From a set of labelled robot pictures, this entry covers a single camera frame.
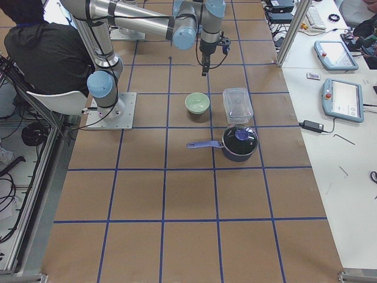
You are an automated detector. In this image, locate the white keyboard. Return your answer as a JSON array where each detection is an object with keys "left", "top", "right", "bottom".
[{"left": 305, "top": 6, "right": 327, "bottom": 32}]

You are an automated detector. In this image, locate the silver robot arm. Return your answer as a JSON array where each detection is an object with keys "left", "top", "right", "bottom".
[{"left": 62, "top": 1, "right": 230, "bottom": 119}]

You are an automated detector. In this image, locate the upper teach pendant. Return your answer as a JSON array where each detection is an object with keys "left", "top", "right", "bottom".
[{"left": 313, "top": 41, "right": 359, "bottom": 71}]

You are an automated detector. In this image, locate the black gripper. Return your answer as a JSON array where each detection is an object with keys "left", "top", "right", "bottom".
[{"left": 200, "top": 31, "right": 231, "bottom": 77}]

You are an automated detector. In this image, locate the white chair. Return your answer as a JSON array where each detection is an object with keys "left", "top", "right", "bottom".
[{"left": 27, "top": 91, "right": 87, "bottom": 115}]

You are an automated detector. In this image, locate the teach pendant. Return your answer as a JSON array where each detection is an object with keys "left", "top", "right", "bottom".
[
  {"left": 313, "top": 41, "right": 359, "bottom": 71},
  {"left": 322, "top": 78, "right": 364, "bottom": 123}
]

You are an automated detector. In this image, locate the person in black hoodie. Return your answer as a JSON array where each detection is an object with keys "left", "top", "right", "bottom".
[{"left": 1, "top": 1, "right": 94, "bottom": 95}]

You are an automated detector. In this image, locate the clear plastic lidded container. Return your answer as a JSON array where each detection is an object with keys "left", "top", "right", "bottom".
[{"left": 223, "top": 88, "right": 254, "bottom": 124}]

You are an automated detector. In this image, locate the green bowl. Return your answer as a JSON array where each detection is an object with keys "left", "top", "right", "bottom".
[{"left": 185, "top": 93, "right": 210, "bottom": 114}]

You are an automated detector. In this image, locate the black power adapter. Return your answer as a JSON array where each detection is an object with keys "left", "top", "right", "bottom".
[{"left": 299, "top": 120, "right": 324, "bottom": 133}]

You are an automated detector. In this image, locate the blue pot with glass lid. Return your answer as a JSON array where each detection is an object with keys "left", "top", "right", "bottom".
[{"left": 186, "top": 124, "right": 259, "bottom": 162}]

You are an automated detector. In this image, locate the aluminium frame post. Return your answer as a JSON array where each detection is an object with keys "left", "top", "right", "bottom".
[{"left": 276, "top": 0, "right": 312, "bottom": 67}]

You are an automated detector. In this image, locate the lower teach pendant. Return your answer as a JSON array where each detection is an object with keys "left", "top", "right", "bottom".
[{"left": 322, "top": 78, "right": 364, "bottom": 123}]

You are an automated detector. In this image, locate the black allen key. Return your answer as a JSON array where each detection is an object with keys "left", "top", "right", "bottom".
[{"left": 333, "top": 134, "right": 356, "bottom": 146}]

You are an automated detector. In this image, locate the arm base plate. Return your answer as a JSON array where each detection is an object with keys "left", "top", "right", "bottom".
[
  {"left": 85, "top": 92, "right": 137, "bottom": 130},
  {"left": 110, "top": 28, "right": 145, "bottom": 41}
]

